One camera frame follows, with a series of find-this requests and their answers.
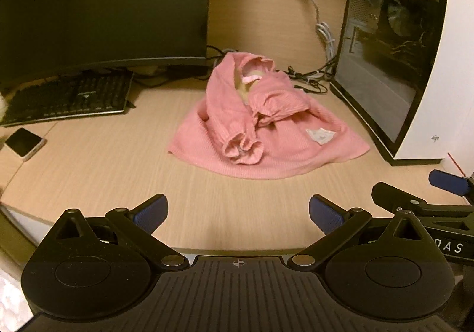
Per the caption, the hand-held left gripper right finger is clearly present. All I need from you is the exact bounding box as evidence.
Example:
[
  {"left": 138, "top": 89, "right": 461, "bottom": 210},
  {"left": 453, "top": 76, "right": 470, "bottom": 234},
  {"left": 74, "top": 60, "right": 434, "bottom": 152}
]
[{"left": 287, "top": 194, "right": 431, "bottom": 269}]

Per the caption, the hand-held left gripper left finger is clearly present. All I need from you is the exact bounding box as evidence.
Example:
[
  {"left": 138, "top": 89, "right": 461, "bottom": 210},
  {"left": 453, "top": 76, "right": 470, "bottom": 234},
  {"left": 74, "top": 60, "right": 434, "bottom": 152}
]
[{"left": 49, "top": 194, "right": 186, "bottom": 269}]

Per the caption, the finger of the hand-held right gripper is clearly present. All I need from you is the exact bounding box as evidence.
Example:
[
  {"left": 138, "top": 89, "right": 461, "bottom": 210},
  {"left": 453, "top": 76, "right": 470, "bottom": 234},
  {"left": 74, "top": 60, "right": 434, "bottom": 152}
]
[
  {"left": 428, "top": 169, "right": 474, "bottom": 203},
  {"left": 371, "top": 182, "right": 474, "bottom": 220}
]

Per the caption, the pink knit dress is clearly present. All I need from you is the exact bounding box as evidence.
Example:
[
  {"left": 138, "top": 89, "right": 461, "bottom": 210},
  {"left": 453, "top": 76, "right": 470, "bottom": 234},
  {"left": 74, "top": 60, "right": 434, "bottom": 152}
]
[{"left": 166, "top": 51, "right": 371, "bottom": 180}]

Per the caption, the white glass-sided computer case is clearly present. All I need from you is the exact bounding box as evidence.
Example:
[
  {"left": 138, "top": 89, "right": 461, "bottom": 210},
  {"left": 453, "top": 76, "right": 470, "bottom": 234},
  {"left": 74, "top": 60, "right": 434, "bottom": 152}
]
[{"left": 329, "top": 0, "right": 474, "bottom": 167}]

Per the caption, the black keyboard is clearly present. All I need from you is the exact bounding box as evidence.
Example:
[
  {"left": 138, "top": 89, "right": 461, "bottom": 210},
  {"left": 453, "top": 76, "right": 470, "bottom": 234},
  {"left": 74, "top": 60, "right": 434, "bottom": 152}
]
[{"left": 0, "top": 71, "right": 136, "bottom": 127}]

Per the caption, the white smartphone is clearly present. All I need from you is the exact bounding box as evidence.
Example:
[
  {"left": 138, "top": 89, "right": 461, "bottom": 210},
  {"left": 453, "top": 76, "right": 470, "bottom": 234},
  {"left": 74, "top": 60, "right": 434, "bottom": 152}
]
[{"left": 4, "top": 127, "right": 47, "bottom": 162}]

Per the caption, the black computer monitor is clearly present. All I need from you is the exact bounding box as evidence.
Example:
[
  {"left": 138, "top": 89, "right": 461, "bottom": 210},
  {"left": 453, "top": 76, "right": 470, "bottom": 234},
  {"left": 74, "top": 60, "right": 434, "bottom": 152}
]
[{"left": 0, "top": 0, "right": 212, "bottom": 93}]

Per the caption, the black cable bundle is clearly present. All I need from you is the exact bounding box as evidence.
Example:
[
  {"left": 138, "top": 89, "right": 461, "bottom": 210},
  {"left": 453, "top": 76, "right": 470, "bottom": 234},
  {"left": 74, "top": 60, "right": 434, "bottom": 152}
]
[{"left": 205, "top": 45, "right": 337, "bottom": 96}]

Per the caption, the white power cable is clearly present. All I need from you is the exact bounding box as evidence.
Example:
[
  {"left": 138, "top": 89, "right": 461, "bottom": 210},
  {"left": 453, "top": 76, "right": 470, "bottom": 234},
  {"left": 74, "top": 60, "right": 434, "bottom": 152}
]
[{"left": 294, "top": 0, "right": 338, "bottom": 59}]

